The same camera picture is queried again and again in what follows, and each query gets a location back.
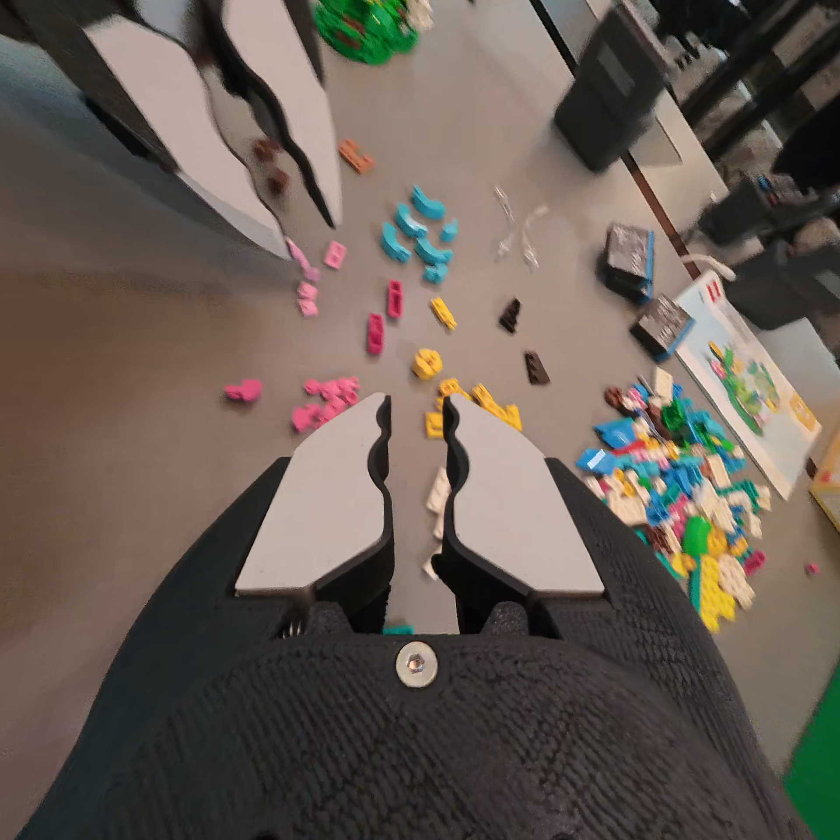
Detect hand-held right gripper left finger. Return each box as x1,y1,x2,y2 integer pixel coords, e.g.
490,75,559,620
235,392,395,632

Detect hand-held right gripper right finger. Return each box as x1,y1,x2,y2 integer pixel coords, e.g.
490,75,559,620
442,394,605,632

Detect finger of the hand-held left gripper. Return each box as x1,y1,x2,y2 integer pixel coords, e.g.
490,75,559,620
220,0,343,230
85,14,294,261

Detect white lego bricks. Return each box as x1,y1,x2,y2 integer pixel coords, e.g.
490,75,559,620
422,465,454,581

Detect green lego build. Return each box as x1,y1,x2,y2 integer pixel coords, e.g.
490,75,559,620
314,0,422,67

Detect heap of pink lego bricks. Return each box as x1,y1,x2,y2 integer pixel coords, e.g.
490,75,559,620
290,375,362,434

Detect heap of yellow lego bricks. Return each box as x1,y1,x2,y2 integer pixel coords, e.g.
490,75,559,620
424,378,525,440

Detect pile of mixed lego bricks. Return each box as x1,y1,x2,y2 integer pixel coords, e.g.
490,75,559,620
576,366,774,635

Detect lego instruction booklet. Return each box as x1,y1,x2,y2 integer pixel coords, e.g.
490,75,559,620
675,272,823,501

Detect clear plastic lego pieces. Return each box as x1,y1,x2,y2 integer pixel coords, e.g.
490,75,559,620
491,185,550,271

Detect group of light blue curved bricks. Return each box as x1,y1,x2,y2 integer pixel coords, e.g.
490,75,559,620
381,184,460,285

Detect black and blue box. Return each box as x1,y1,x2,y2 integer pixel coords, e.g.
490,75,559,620
596,222,657,304
629,293,697,362

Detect dark grey bin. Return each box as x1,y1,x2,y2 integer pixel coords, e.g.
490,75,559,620
553,5,672,173

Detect yellow box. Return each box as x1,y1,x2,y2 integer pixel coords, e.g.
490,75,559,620
809,425,840,534

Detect green baseplate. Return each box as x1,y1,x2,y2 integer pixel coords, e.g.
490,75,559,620
782,661,840,840

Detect white cable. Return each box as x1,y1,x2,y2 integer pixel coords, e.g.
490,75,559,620
681,252,737,282

